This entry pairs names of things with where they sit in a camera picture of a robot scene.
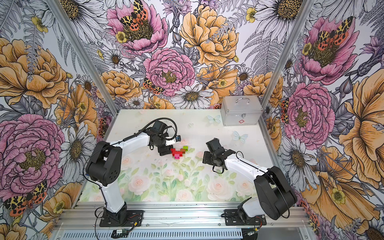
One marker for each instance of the long red lego brick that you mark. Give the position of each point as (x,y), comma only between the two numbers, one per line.
(179,152)

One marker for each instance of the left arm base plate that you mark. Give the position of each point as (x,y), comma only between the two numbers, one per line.
(132,218)

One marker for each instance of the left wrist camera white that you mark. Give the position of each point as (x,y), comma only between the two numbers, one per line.
(173,141)

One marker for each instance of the aluminium front rail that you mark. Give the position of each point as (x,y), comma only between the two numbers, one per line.
(157,215)

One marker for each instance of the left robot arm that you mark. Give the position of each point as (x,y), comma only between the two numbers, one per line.
(104,165)

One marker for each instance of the silver metal case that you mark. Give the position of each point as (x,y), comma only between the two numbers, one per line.
(241,110)

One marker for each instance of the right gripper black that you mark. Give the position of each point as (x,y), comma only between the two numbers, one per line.
(205,159)

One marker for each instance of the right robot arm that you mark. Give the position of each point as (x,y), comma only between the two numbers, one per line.
(275,196)

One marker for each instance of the small green circuit board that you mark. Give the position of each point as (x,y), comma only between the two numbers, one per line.
(120,233)

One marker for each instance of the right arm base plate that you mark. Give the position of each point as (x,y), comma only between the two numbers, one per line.
(235,217)

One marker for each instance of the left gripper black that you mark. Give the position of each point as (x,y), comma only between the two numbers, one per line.
(163,150)

